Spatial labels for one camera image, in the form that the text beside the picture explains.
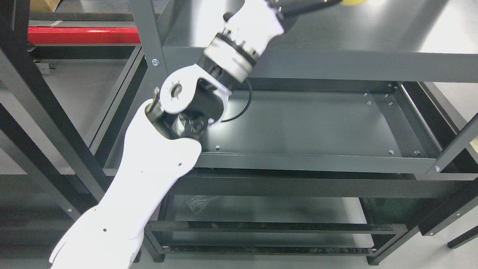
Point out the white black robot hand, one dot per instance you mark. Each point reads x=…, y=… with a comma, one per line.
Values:
x=257, y=22

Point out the yellow plastic cup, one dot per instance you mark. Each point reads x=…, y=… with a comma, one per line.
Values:
x=352, y=2

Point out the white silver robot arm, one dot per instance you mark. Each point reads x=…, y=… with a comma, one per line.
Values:
x=161, y=144

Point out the grey metal shelf unit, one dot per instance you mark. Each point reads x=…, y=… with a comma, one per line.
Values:
x=336, y=144

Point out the black metal shelf rack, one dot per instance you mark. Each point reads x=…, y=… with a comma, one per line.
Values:
x=62, y=108

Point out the red metal beam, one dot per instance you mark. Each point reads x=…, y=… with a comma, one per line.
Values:
x=83, y=35

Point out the cardboard box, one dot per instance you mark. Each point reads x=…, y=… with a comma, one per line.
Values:
x=44, y=5

